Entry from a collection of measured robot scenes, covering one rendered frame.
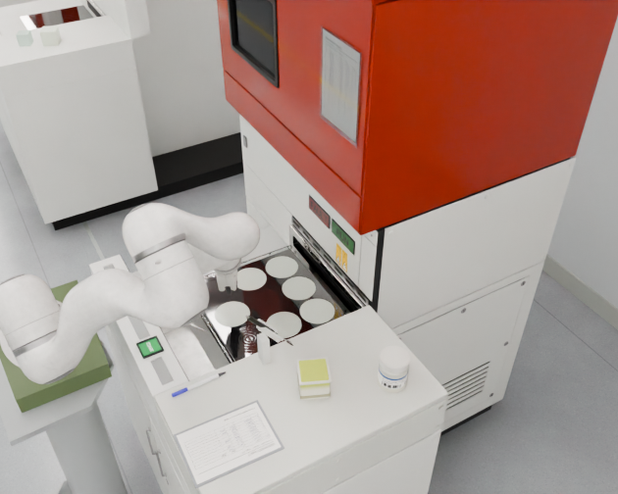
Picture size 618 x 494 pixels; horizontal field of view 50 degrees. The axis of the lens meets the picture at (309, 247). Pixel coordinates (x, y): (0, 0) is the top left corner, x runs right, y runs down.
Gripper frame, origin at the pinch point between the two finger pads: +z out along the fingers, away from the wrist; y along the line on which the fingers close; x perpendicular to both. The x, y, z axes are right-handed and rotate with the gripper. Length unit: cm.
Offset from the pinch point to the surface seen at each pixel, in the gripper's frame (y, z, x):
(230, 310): 6.2, 5.8, -0.8
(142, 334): 16.6, -5.3, -22.4
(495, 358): 7, 61, 90
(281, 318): 9.3, 4.4, 13.8
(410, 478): 52, 12, 48
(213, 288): -2.0, 9.7, -6.3
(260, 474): 54, -24, 10
